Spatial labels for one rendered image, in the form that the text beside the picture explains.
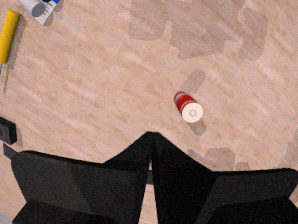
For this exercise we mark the dark grey flat square plate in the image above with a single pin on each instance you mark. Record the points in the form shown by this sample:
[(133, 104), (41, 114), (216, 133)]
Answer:
[(8, 151)]

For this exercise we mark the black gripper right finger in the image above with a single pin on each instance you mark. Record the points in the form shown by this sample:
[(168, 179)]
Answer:
[(187, 193)]

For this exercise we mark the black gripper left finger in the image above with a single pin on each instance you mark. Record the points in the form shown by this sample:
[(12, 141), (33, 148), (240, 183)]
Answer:
[(114, 189)]

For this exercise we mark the red battery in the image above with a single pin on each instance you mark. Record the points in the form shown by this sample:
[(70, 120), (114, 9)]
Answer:
[(188, 107)]

